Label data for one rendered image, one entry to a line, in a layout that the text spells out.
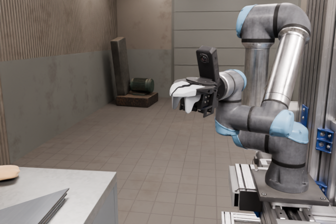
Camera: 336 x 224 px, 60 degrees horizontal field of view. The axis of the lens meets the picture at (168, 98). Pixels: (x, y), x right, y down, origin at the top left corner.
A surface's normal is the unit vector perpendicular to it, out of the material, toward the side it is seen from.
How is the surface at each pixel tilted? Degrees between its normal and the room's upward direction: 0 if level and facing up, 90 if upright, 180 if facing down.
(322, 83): 90
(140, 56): 90
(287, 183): 73
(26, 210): 0
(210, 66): 117
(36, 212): 0
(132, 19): 90
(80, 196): 0
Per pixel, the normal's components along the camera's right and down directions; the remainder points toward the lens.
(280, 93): -0.02, -0.44
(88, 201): 0.00, -0.98
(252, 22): -0.57, 0.17
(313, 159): -0.15, 0.19
